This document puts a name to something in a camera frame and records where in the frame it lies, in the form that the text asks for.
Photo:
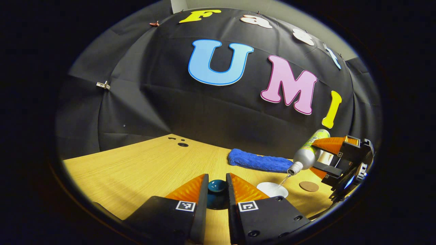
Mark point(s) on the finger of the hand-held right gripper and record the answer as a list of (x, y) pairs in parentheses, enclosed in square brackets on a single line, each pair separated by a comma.
[(328, 144), (328, 171)]

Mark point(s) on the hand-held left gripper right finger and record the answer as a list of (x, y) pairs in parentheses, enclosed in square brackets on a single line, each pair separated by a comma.
[(232, 211)]

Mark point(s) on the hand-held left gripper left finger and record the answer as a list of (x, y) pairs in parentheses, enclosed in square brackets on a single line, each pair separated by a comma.
[(201, 211)]

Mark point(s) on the round cork coaster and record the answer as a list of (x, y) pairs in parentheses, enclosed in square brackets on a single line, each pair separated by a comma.
[(309, 186)]

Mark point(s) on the silver green water bottle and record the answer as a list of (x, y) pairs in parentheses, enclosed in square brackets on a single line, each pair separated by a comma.
[(305, 156)]

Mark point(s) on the teal teacup lid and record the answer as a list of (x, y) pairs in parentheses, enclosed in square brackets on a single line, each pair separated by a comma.
[(217, 187)]

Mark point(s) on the teal and white teacup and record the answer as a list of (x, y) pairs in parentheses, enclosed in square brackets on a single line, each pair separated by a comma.
[(270, 189)]

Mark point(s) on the blue folded towel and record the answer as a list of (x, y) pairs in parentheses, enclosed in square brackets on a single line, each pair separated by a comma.
[(259, 160)]

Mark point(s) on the black backdrop cloth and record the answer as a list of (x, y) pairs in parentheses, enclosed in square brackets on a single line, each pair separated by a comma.
[(204, 109)]

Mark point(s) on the silver metal clip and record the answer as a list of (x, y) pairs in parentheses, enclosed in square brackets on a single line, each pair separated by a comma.
[(103, 85)]

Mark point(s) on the red clip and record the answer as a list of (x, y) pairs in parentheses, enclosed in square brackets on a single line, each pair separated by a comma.
[(155, 23)]

